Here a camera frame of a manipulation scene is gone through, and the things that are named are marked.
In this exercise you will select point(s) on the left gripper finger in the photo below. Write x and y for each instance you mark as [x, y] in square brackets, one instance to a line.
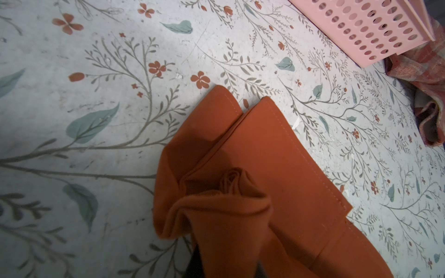
[194, 268]

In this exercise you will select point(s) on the rust brown skirt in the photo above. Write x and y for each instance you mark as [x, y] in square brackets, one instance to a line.
[244, 188]

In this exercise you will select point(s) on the pink plastic basket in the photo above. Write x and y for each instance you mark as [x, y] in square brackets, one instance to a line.
[368, 27]

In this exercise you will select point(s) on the red plaid skirt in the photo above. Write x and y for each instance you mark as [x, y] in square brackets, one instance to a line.
[424, 68]

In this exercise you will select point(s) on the floral table mat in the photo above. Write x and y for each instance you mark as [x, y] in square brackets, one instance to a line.
[92, 91]

